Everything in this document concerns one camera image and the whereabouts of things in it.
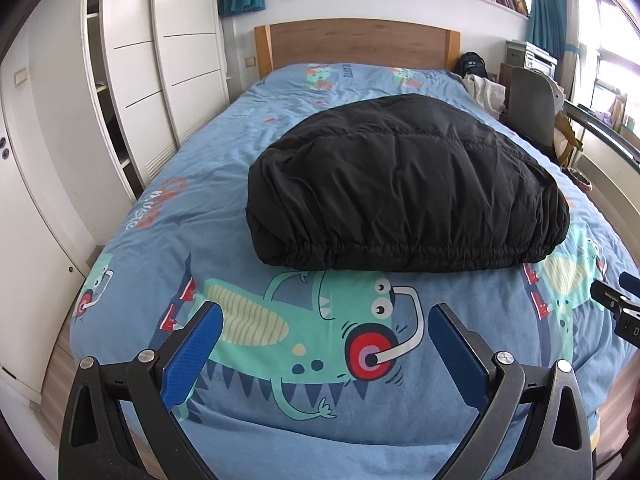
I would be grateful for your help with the white cloth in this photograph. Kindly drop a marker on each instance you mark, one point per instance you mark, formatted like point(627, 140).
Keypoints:
point(485, 92)

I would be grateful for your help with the white cabinet door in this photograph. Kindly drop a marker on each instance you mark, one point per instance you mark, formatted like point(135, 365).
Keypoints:
point(35, 210)

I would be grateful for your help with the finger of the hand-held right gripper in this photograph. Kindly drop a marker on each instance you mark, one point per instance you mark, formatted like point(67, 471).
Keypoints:
point(612, 301)

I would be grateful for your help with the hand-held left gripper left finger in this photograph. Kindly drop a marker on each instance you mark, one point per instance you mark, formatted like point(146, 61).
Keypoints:
point(192, 355)

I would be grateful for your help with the black backpack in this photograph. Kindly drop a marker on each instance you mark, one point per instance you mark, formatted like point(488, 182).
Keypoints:
point(472, 64)

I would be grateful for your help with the mustard yellow jacket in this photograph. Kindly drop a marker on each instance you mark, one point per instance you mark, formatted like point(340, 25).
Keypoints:
point(567, 140)

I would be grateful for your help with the wooden bed headboard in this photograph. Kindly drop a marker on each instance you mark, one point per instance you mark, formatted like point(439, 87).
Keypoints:
point(360, 42)

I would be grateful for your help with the black puffer jacket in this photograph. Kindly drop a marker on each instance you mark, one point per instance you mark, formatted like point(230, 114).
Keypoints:
point(400, 185)

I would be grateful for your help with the wall light switch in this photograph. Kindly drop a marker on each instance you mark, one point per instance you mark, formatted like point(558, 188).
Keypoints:
point(20, 76)

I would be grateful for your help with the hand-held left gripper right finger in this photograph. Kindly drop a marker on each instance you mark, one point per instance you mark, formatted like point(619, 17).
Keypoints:
point(457, 350)

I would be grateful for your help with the white printer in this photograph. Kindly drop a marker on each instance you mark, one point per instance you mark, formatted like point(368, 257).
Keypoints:
point(535, 57)

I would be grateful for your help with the bed with blue monster duvet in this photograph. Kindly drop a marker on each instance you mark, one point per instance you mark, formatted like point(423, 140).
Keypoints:
point(200, 200)

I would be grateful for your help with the grey chair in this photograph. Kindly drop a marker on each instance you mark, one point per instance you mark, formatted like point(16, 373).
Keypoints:
point(530, 105)

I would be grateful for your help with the dark trash bin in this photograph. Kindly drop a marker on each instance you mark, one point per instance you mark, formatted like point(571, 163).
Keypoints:
point(581, 180)

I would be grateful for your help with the white wardrobe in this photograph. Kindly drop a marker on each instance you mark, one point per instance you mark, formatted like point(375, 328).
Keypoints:
point(165, 60)

